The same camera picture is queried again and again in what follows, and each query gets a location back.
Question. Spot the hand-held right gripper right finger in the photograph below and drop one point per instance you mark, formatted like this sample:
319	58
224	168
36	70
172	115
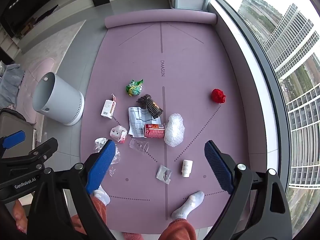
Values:
217	167

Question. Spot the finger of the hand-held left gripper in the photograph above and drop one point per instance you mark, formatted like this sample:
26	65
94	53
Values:
46	147
13	138

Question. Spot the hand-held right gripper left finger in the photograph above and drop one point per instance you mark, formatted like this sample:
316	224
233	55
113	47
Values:
102	165

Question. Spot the white round bin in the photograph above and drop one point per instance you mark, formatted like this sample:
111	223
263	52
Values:
65	97

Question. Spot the dark grey yarn bundle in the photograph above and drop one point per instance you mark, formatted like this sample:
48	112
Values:
151	106

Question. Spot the green snack wrapper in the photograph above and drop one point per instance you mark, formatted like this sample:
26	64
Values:
133	88

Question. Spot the person's left hand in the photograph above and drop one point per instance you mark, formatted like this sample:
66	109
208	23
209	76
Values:
19	216

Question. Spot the grey seat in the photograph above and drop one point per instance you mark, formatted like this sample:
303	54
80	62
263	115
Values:
15	122

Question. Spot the crumpled clear foil bag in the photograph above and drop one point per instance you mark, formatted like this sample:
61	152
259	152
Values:
100	142

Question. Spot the small white bottle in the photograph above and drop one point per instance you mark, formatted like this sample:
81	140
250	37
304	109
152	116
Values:
186	168

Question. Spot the person's left white sock foot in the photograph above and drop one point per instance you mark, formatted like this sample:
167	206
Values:
103	196

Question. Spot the person's white sock foot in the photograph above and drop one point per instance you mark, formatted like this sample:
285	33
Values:
188	203
103	196

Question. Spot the white and pink crumpled wrapper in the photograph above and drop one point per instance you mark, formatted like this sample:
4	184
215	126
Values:
117	132

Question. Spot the clear plastic cup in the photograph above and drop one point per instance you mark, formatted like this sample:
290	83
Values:
140	145

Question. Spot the person's right white sock foot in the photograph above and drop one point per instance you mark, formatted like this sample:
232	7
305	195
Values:
188	203

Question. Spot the person's left orange pant leg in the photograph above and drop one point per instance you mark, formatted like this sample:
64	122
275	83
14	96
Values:
97	212

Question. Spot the person's orange pant leg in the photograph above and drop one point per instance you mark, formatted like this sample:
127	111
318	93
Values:
177	231
97	212

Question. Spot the grey crumpled cloth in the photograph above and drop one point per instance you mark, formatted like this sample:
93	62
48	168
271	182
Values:
11	85

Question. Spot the clear plastic blister pack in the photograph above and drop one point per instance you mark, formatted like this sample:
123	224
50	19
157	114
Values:
163	173

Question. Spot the white printed paper sheet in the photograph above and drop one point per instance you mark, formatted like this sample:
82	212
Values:
136	120

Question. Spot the white medicine box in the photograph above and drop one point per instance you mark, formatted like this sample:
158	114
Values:
107	108

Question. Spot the clear bubble wrap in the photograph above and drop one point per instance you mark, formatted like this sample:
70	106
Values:
174	130

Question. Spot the red drink can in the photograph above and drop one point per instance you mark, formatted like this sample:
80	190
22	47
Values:
153	131

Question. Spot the red crumpled ball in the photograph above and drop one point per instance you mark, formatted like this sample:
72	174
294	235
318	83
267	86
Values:
218	96

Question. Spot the person's right orange pant leg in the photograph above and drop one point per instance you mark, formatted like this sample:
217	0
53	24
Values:
177	231

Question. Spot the white-framed high-rise building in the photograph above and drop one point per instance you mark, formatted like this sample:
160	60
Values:
305	135

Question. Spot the pink yoga mat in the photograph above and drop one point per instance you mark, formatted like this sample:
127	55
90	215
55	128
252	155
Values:
190	67

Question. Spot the black television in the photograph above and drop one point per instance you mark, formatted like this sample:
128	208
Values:
22	7

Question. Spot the white television cabinet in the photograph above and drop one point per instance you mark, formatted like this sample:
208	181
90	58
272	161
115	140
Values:
72	7

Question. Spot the glass high-rise building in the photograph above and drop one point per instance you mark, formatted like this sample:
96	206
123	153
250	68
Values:
290	37

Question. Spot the dark window frame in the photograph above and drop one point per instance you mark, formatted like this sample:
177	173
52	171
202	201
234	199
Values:
281	110

